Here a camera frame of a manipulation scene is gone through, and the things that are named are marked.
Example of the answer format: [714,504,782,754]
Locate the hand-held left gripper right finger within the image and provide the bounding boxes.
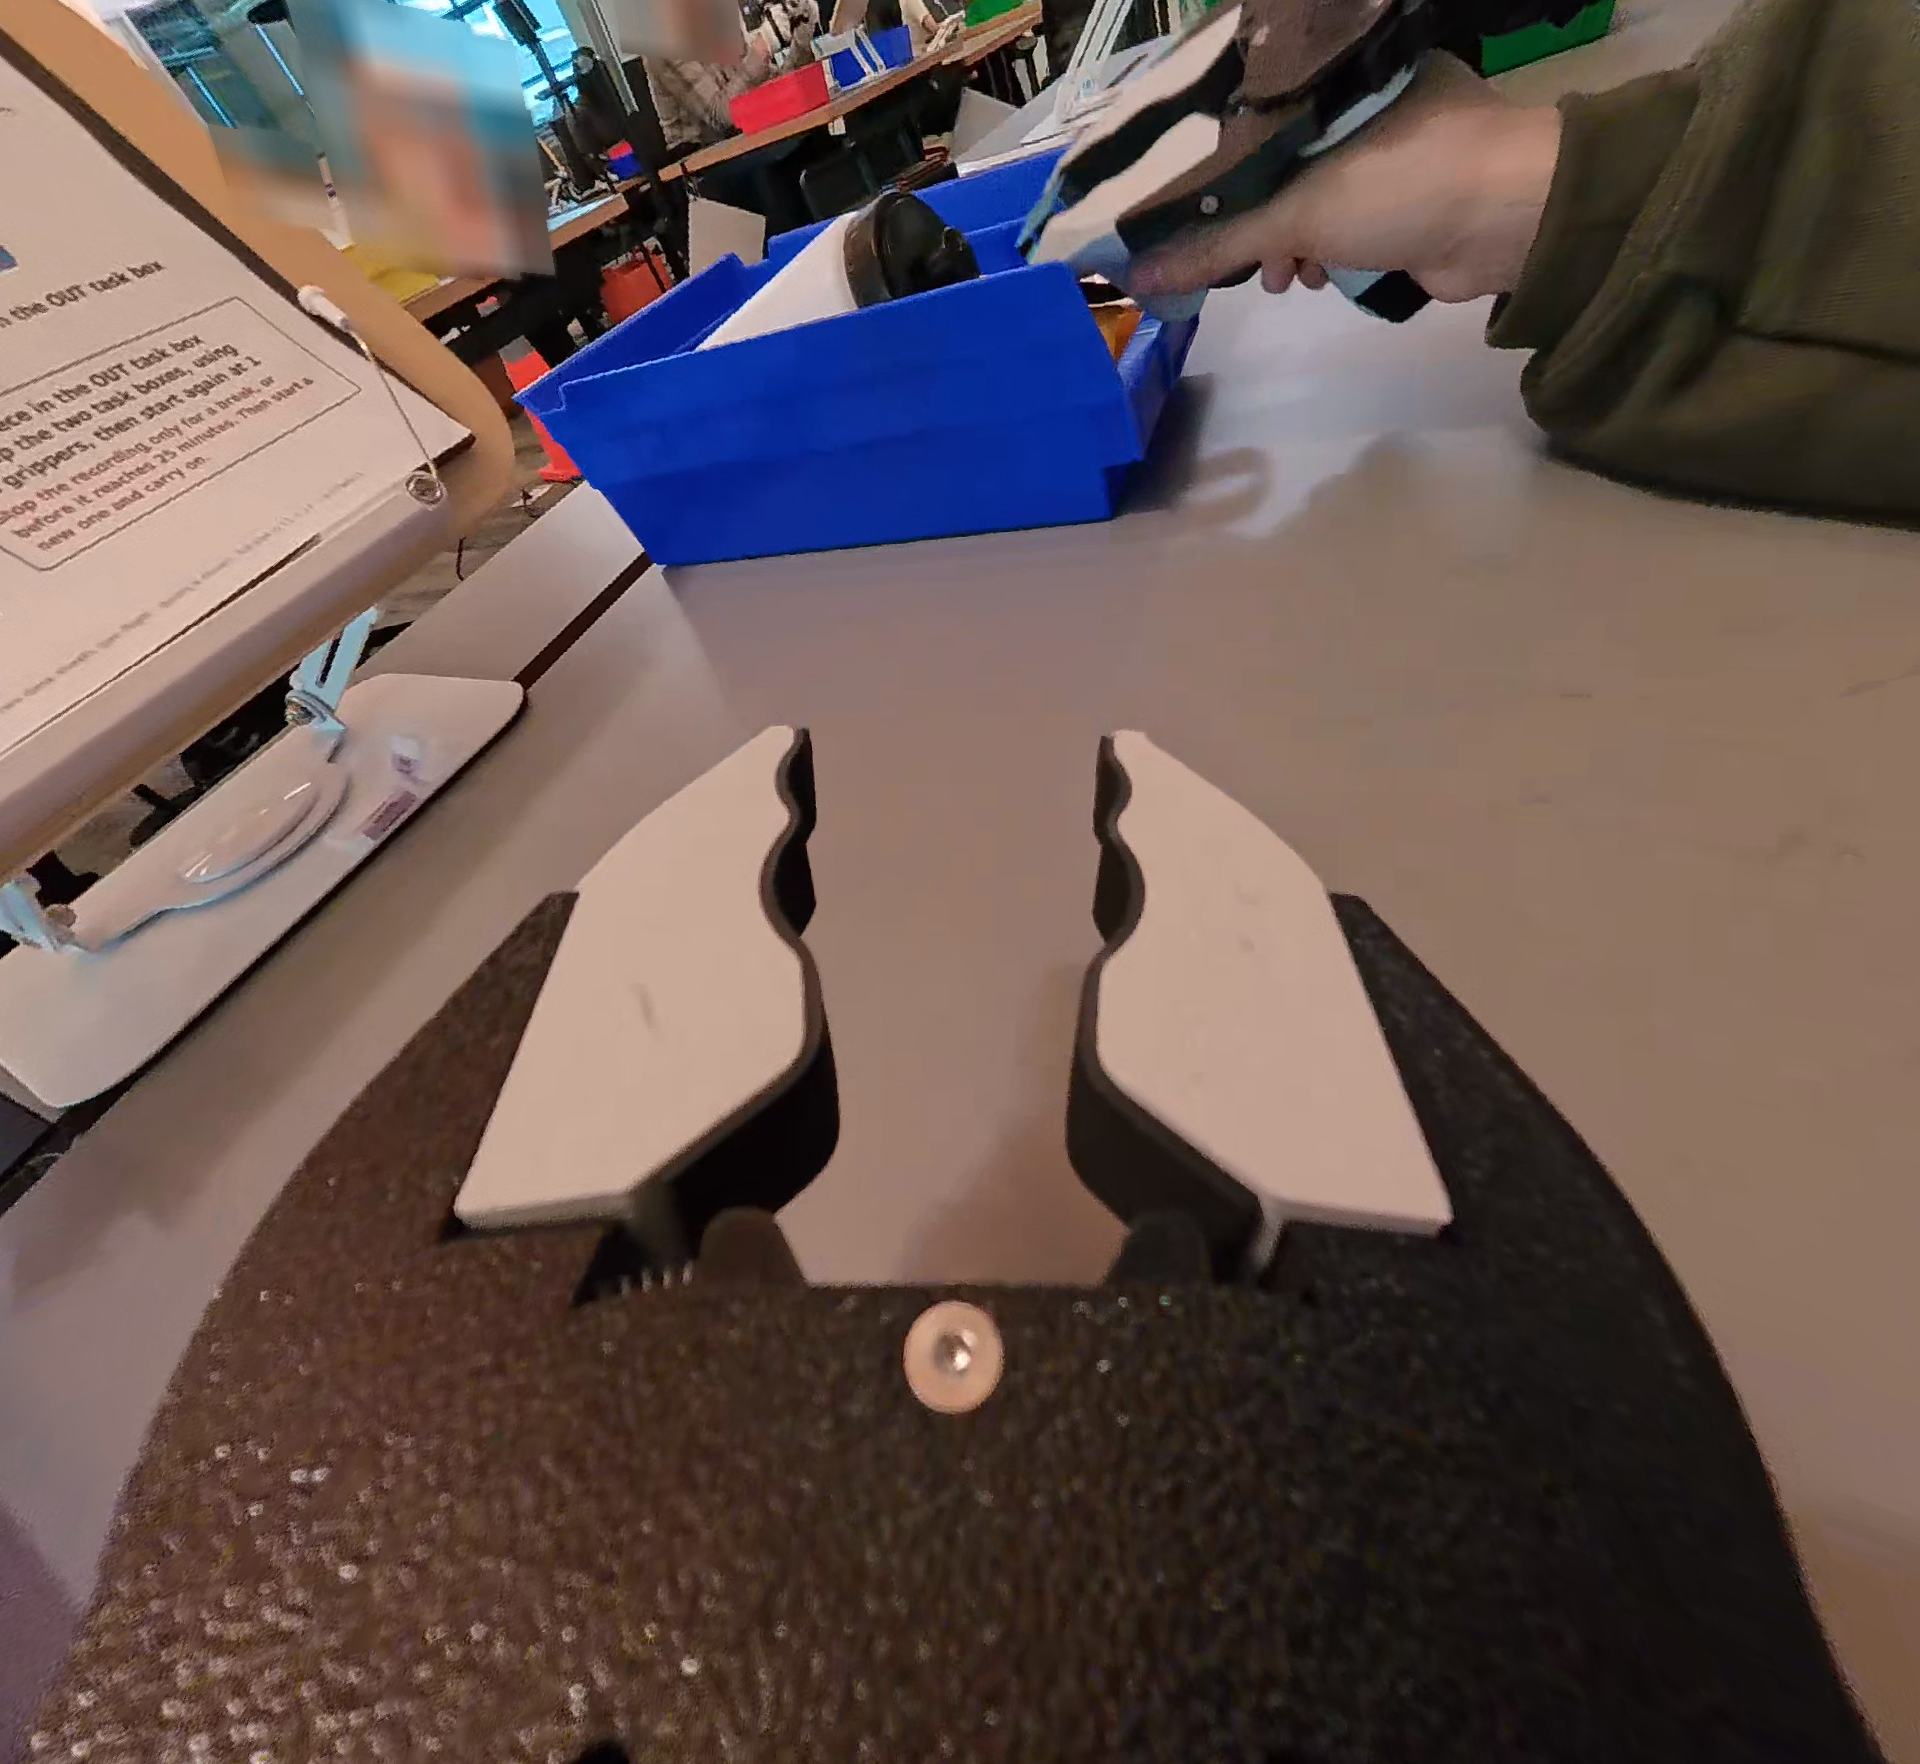
[1069,727,1454,1268]

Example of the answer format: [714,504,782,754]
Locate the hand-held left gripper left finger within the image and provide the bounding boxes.
[452,727,839,1259]

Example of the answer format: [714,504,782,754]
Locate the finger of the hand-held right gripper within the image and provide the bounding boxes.
[1049,0,1254,224]
[1019,193,1216,325]

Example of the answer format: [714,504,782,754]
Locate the blue plastic bin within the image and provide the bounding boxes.
[512,151,1203,568]

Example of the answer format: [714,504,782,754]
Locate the person's right forearm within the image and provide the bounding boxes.
[1486,0,1920,519]

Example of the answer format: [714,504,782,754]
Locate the person's right hand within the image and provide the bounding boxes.
[1125,80,1571,303]

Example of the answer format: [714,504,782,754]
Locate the white bottle black cap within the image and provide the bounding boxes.
[698,193,990,352]

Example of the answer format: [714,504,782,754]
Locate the small red bin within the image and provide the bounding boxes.
[729,62,839,138]

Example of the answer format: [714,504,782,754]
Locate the wooden desk black legs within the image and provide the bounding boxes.
[404,187,635,327]

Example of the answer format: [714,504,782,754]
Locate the orange traffic cone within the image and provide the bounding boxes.
[497,342,581,488]

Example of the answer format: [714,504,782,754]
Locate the instruction board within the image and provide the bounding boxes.
[0,0,519,883]

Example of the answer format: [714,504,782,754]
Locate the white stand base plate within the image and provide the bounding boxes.
[0,677,527,1115]
[1049,68,1203,138]

